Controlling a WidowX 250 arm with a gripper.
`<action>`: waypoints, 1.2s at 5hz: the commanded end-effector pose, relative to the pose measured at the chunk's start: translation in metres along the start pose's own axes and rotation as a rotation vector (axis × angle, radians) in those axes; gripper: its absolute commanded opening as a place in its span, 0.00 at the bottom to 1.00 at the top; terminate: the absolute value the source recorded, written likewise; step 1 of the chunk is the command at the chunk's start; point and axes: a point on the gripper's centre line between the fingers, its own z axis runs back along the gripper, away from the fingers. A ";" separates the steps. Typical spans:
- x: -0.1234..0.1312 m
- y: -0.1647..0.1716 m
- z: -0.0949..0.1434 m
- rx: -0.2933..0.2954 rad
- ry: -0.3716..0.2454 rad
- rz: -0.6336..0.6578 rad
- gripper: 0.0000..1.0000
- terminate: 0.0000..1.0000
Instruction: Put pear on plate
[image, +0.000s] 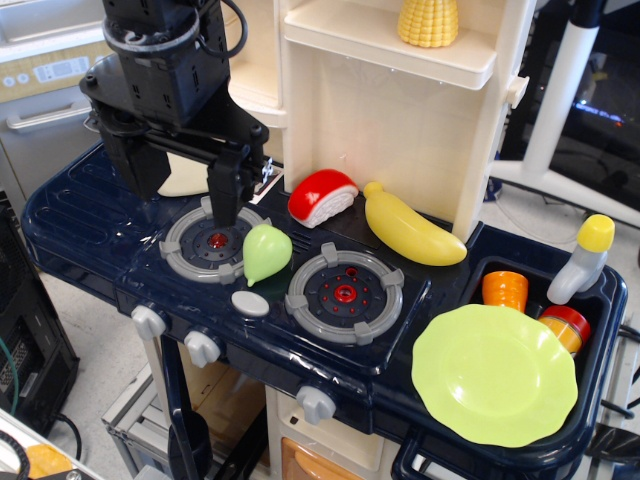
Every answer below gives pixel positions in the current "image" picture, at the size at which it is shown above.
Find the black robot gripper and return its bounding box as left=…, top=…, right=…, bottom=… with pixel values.
left=80, top=48, right=269, bottom=227

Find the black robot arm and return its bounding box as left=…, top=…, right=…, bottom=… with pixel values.
left=80, top=1, right=269, bottom=227

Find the green toy pear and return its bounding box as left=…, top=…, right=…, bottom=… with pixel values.
left=243, top=224, right=293, bottom=287

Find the lime green plastic plate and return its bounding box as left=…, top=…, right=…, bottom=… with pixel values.
left=411, top=304, right=578, bottom=448

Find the left grey stove burner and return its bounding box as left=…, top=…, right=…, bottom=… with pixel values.
left=159, top=197, right=271, bottom=285

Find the grey stove burner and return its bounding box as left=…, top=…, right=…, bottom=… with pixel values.
left=285, top=242, right=405, bottom=346
left=159, top=197, right=271, bottom=285

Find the red white toy sushi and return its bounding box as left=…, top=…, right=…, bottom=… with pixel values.
left=288, top=169, right=359, bottom=229

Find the grey oval stove button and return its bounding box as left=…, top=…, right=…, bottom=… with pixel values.
left=231, top=291, right=270, bottom=317

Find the left grey stove knob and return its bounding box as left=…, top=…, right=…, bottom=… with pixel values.
left=131, top=305, right=166, bottom=341

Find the grey stove knob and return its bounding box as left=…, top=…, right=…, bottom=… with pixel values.
left=296, top=386, right=336, bottom=425
left=184, top=331, right=221, bottom=368
left=131, top=305, right=166, bottom=341

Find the middle grey stove knob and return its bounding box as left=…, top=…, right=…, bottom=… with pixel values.
left=184, top=331, right=221, bottom=368

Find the cream toy kitchen shelf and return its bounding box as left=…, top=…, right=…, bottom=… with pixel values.
left=223, top=1, right=535, bottom=239

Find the right grey stove burner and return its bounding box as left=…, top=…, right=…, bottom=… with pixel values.
left=285, top=242, right=405, bottom=346

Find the yellow toy banana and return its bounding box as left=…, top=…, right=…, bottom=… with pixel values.
left=363, top=181, right=467, bottom=267

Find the black computer tower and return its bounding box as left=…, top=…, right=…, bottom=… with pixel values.
left=1, top=207, right=79, bottom=436

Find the right grey stove knob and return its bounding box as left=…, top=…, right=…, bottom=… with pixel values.
left=296, top=386, right=336, bottom=425

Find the yellow toy corn cob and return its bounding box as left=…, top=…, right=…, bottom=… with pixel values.
left=397, top=0, right=459, bottom=48

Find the orange toy cup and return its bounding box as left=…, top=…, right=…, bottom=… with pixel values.
left=482, top=271, right=529, bottom=313

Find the navy toy kitchen counter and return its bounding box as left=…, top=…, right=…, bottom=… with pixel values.
left=22, top=146, right=627, bottom=479

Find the grey yellow toy faucet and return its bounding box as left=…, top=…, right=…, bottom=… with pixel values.
left=547, top=214, right=615, bottom=305

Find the orange red-capped toy bottle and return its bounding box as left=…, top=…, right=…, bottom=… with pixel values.
left=538, top=305, right=591, bottom=357

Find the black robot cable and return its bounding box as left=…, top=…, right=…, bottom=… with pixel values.
left=199, top=0, right=250, bottom=60

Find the white metal stand frame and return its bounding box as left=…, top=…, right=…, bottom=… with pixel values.
left=491, top=1, right=639, bottom=228

